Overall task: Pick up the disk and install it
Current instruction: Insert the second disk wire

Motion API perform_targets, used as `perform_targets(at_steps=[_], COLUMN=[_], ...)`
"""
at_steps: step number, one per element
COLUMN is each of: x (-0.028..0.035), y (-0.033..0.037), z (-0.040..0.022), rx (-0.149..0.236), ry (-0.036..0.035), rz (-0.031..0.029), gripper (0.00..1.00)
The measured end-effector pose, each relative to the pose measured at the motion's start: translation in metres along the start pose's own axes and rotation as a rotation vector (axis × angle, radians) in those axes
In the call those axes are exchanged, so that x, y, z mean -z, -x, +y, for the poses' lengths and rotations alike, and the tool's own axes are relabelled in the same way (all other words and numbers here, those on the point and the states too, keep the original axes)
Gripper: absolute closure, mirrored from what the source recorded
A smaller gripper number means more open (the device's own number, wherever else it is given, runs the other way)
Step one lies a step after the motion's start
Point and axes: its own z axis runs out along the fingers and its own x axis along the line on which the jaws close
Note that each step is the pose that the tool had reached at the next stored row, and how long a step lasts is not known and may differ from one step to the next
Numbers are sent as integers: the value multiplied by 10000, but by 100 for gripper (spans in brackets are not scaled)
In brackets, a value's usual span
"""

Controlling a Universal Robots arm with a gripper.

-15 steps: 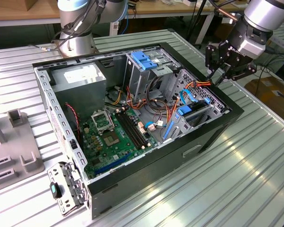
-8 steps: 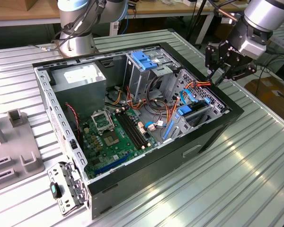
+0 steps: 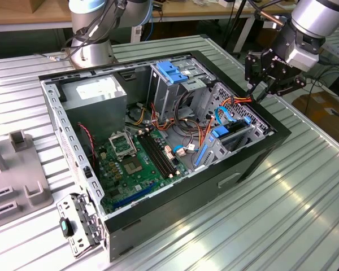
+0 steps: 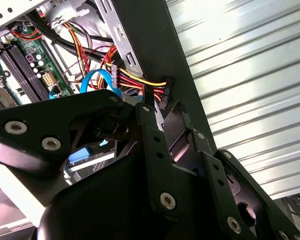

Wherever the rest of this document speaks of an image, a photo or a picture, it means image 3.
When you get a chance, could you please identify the orange red wire bundle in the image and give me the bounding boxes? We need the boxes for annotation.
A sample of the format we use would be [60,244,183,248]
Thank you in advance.
[150,102,176,133]

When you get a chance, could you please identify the red black fan wire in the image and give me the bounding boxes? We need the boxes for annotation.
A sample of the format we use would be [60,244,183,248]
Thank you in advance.
[77,121,97,169]

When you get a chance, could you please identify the metal socket cover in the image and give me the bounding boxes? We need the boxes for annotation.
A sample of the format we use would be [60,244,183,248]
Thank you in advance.
[108,131,138,159]

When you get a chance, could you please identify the yellow black wire bundle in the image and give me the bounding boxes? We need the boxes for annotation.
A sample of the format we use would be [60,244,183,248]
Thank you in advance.
[127,103,147,126]

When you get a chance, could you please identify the hard disk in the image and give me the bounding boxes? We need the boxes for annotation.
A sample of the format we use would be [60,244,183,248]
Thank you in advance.
[194,116,252,168]

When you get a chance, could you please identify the blue wire with white label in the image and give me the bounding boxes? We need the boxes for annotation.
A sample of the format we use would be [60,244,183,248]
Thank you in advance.
[171,144,189,155]

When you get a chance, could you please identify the thick black cable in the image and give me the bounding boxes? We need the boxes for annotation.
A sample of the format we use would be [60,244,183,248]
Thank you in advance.
[175,90,207,133]

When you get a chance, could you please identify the grey power supply unit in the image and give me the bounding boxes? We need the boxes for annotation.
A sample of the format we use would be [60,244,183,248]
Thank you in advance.
[60,73,128,145]

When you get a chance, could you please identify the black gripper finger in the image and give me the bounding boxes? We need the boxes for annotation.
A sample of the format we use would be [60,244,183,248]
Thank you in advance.
[244,47,273,95]
[255,75,306,103]

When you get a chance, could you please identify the orange red power wire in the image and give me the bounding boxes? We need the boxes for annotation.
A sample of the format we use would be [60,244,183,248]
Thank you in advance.
[227,95,253,104]

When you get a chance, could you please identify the grey metal disk bay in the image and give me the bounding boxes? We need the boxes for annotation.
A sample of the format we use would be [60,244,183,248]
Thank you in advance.
[190,81,275,173]

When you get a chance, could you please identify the black RAM slot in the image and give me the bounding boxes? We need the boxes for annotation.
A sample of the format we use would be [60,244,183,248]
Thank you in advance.
[145,131,179,175]
[137,134,173,179]

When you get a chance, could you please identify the brown cardboard box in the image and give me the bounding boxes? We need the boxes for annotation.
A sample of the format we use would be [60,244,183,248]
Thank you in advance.
[291,91,339,141]

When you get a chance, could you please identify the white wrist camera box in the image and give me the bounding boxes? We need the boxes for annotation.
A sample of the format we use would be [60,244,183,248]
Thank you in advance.
[288,42,320,72]

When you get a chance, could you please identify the black latch with teal button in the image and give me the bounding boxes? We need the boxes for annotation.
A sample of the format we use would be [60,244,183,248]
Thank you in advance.
[59,216,75,237]

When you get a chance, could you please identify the black PC case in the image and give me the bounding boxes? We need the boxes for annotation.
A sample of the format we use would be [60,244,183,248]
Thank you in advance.
[38,50,292,263]

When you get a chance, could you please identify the grey parts rack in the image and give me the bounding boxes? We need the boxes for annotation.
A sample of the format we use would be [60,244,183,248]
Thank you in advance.
[0,129,54,232]

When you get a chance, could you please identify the square brown base plate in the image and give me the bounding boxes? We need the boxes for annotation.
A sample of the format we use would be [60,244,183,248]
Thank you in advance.
[63,47,117,70]

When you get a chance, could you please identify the blue expansion slot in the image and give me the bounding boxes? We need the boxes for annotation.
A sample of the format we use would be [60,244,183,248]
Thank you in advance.
[112,182,157,210]

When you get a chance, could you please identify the blue SATA wire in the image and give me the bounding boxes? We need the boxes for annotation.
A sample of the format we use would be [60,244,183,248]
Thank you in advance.
[215,106,238,125]

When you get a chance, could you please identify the orange wire strands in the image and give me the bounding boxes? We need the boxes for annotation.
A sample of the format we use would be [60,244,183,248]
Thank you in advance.
[196,117,216,145]

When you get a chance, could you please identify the wooden desk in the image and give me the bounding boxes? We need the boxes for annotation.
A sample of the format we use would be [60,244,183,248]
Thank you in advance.
[0,0,300,54]

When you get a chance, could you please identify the green motherboard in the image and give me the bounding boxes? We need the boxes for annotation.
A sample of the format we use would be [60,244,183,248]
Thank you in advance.
[95,128,190,215]

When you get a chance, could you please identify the metal card retention bracket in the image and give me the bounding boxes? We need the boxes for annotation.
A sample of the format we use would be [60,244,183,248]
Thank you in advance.
[56,193,107,259]

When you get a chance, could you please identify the blue plastic drive latch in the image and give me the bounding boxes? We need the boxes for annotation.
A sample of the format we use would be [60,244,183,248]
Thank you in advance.
[155,61,188,85]

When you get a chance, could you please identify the black arm cable with connector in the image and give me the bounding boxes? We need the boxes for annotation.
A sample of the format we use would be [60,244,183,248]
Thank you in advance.
[35,0,128,62]

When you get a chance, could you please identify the grey optical drive cage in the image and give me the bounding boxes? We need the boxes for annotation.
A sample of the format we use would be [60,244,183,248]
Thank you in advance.
[146,56,215,119]

